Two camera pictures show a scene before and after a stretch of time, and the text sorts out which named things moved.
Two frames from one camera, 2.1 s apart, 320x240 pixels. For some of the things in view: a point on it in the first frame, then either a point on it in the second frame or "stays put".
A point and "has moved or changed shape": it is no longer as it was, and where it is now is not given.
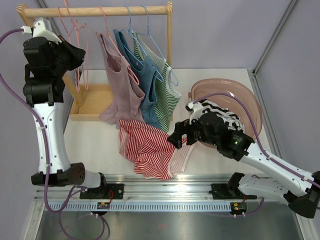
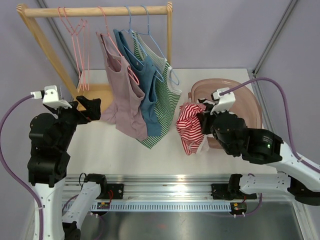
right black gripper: (181, 128) → (206, 117)
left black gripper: (76, 55) → (92, 106)
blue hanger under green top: (171, 72) stays put
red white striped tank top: (155, 157) has moved or changed shape
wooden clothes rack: (90, 100) stays put
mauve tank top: (123, 94) stays put
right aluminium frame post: (273, 37) stays put
